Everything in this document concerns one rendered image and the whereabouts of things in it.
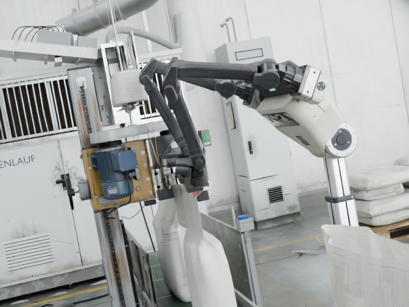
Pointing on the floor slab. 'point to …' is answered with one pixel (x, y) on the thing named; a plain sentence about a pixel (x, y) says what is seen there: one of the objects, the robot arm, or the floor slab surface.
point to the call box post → (252, 268)
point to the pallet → (389, 229)
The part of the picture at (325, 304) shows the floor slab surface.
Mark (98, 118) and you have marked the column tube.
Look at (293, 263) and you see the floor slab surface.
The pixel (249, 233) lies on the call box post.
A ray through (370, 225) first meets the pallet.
